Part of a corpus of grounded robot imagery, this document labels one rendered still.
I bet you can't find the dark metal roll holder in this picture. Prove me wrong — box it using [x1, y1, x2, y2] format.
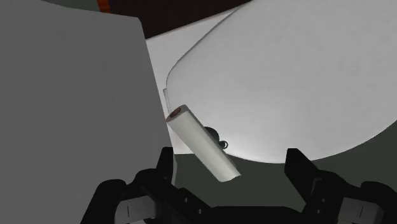
[203, 126, 230, 150]

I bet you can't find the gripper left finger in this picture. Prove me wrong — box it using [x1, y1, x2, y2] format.
[80, 146, 212, 224]

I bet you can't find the white toilet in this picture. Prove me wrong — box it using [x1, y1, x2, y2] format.
[0, 0, 397, 224]

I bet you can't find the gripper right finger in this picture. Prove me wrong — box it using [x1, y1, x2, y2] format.
[284, 148, 397, 224]

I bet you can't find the white paper roll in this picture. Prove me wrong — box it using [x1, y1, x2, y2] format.
[165, 104, 242, 183]

